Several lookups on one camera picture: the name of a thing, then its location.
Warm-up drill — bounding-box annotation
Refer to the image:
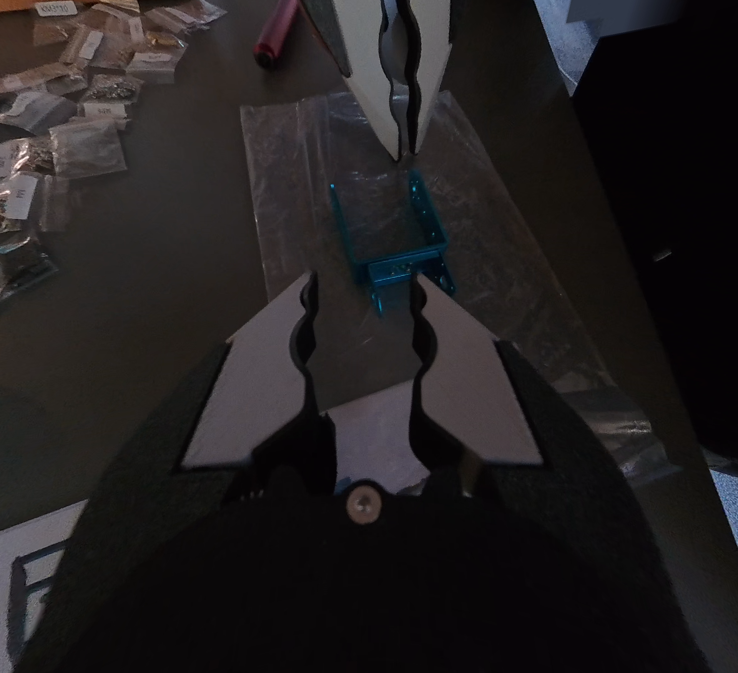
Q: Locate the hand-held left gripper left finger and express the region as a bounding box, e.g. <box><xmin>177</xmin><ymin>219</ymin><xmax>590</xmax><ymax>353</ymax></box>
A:
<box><xmin>179</xmin><ymin>271</ymin><xmax>321</xmax><ymax>471</ymax></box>

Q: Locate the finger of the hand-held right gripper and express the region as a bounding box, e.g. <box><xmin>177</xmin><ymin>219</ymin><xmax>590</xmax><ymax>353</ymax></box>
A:
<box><xmin>399</xmin><ymin>0</ymin><xmax>454</xmax><ymax>155</ymax></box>
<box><xmin>326</xmin><ymin>0</ymin><xmax>403</xmax><ymax>162</ymax></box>

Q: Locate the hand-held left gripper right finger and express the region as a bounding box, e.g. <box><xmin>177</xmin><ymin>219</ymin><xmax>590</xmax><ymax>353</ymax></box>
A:
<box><xmin>409</xmin><ymin>273</ymin><xmax>547</xmax><ymax>466</ymax></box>

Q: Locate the blue metal servo bracket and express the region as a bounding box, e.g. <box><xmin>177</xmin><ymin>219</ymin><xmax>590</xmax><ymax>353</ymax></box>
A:
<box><xmin>330</xmin><ymin>170</ymin><xmax>457</xmax><ymax>311</ymax></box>

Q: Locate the grey desk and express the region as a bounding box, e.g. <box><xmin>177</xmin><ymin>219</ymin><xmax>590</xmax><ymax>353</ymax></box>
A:
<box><xmin>0</xmin><ymin>0</ymin><xmax>721</xmax><ymax>673</ymax></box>

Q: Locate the clear plastic bag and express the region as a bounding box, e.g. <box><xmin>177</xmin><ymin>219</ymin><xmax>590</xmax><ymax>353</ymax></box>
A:
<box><xmin>239</xmin><ymin>91</ymin><xmax>681</xmax><ymax>484</ymax></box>

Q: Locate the open instruction manual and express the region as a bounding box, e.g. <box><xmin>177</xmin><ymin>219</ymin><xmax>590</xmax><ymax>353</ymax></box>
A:
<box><xmin>0</xmin><ymin>380</ymin><xmax>417</xmax><ymax>673</ymax></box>

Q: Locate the pile of small screw bags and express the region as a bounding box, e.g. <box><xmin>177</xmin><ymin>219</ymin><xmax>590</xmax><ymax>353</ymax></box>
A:
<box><xmin>0</xmin><ymin>0</ymin><xmax>227</xmax><ymax>305</ymax></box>

